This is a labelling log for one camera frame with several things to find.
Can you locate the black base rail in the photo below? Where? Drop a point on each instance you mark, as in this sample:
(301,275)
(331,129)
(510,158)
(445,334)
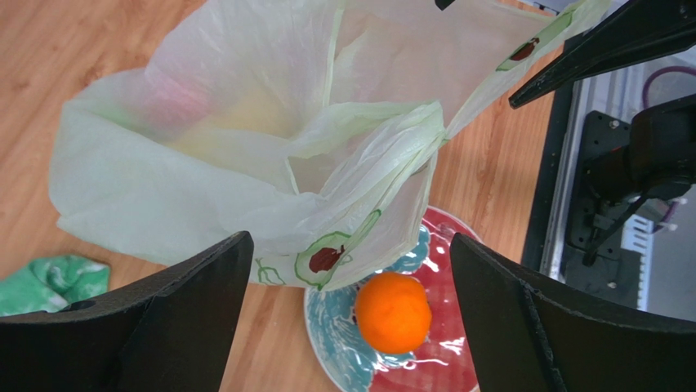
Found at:
(587,120)

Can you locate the orange fake orange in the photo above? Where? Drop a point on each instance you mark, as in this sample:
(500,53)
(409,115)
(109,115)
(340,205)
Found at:
(392,312)

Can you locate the translucent avocado print plastic bag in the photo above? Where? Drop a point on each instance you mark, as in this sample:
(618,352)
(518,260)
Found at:
(312,125)

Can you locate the green tie-dye cloth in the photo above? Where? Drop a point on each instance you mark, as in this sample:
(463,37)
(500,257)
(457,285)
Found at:
(53,283)

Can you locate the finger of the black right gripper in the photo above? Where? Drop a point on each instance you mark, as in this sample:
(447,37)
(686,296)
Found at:
(638,31)

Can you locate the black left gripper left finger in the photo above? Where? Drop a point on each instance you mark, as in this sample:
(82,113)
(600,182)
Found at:
(170,331)

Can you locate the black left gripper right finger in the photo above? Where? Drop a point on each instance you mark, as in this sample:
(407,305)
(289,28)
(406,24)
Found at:
(529,332)

